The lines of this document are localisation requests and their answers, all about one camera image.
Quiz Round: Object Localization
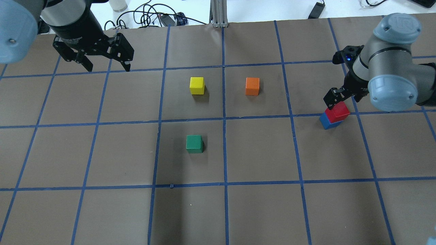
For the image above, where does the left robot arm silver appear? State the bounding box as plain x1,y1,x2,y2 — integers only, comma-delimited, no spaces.
0,0,134,72

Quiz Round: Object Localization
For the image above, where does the green wooden block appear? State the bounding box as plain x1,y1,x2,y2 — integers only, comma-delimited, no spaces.
186,135,204,154

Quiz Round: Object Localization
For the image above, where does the yellow wooden block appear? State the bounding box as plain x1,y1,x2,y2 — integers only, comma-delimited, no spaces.
189,77,205,96

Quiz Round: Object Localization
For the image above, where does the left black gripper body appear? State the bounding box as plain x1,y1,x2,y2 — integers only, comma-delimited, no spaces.
41,7,134,63

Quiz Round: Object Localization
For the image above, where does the aluminium frame post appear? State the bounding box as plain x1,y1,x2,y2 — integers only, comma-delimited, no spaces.
209,0,228,28

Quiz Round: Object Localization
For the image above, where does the black power adapter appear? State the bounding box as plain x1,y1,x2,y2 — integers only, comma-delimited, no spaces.
307,2,325,19

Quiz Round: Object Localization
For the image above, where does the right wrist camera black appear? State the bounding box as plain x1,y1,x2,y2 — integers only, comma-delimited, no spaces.
332,45,364,65

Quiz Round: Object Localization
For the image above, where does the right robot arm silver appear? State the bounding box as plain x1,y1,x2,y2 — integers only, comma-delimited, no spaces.
323,13,436,112

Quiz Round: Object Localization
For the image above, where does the red wooden block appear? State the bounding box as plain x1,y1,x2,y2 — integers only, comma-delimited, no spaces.
324,102,351,124

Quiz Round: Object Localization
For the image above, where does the blue wooden block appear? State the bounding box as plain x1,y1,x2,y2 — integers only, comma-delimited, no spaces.
319,113,343,130

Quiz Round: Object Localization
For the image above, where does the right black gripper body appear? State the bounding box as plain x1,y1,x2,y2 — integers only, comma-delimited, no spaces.
323,73,369,104

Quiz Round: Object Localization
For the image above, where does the orange wooden block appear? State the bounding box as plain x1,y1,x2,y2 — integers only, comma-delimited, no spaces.
245,77,260,96

